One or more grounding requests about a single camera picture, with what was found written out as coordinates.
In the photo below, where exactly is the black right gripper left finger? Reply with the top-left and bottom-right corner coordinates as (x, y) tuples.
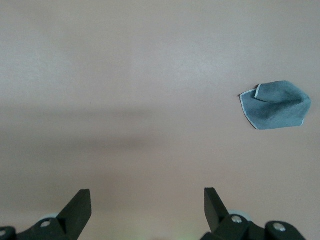
(0, 189), (93, 240)

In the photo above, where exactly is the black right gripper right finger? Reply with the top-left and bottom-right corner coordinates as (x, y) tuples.
(199, 187), (308, 240)

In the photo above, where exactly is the grey microfibre towel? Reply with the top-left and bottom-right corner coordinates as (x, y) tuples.
(239, 80), (312, 131)

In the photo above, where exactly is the brown table mat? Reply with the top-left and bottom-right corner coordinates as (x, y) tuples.
(0, 0), (320, 240)

